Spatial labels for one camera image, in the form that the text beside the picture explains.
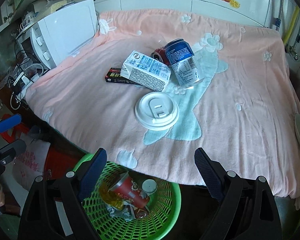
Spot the blue drink can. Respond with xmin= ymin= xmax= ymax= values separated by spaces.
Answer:
xmin=164 ymin=39 xmax=204 ymax=88

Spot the red drink can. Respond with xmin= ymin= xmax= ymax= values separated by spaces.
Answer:
xmin=151 ymin=47 xmax=170 ymax=65

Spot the yellow noodle packet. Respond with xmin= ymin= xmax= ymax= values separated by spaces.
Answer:
xmin=44 ymin=0 xmax=68 ymax=14

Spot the white milk carton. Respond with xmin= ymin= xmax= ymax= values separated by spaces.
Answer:
xmin=121 ymin=50 xmax=172 ymax=92

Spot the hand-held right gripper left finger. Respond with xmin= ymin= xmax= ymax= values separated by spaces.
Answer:
xmin=17 ymin=148 xmax=107 ymax=240

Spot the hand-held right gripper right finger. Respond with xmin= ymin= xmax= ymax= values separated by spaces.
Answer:
xmin=194 ymin=147 xmax=283 ymax=240

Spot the white mug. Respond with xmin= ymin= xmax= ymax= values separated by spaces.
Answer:
xmin=22 ymin=12 xmax=34 ymax=27

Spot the pink floral blanket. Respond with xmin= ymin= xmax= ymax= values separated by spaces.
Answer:
xmin=25 ymin=8 xmax=300 ymax=210

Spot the small black box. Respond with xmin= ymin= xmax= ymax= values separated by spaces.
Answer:
xmin=104 ymin=67 xmax=138 ymax=85

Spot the white power strip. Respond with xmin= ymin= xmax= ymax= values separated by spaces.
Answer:
xmin=10 ymin=64 xmax=44 ymax=110

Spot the silver wrapper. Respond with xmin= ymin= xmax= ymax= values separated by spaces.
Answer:
xmin=106 ymin=202 xmax=133 ymax=220

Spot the green plastic basket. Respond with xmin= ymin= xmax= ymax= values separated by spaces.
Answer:
xmin=72 ymin=153 xmax=181 ymax=240

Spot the white microwave oven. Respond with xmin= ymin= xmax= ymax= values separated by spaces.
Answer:
xmin=16 ymin=0 xmax=100 ymax=70

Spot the clear bottle with red label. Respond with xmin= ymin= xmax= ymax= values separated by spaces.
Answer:
xmin=130 ymin=205 xmax=151 ymax=221

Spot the white plastic cup lid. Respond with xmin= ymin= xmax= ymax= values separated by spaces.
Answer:
xmin=135 ymin=92 xmax=179 ymax=131

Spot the red paper cup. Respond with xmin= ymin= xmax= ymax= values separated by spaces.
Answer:
xmin=111 ymin=176 xmax=151 ymax=209

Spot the yellow gas hose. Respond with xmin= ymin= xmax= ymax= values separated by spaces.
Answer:
xmin=282 ymin=5 xmax=300 ymax=45

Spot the white printed plastic bag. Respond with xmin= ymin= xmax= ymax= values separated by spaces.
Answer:
xmin=12 ymin=130 xmax=52 ymax=193

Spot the white rounded appliance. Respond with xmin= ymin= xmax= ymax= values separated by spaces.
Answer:
xmin=31 ymin=0 xmax=49 ymax=12

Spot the white paper cup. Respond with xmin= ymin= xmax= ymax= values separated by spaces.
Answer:
xmin=142 ymin=179 xmax=157 ymax=197

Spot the metal flexible hose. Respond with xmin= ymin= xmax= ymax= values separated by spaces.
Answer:
xmin=275 ymin=0 xmax=284 ymax=32
xmin=294 ymin=17 xmax=300 ymax=55

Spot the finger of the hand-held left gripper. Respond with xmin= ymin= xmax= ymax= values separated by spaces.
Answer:
xmin=0 ymin=140 xmax=27 ymax=159
xmin=0 ymin=114 xmax=22 ymax=135

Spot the yellow plastic wrapper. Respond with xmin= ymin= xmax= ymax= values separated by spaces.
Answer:
xmin=99 ymin=182 xmax=124 ymax=210

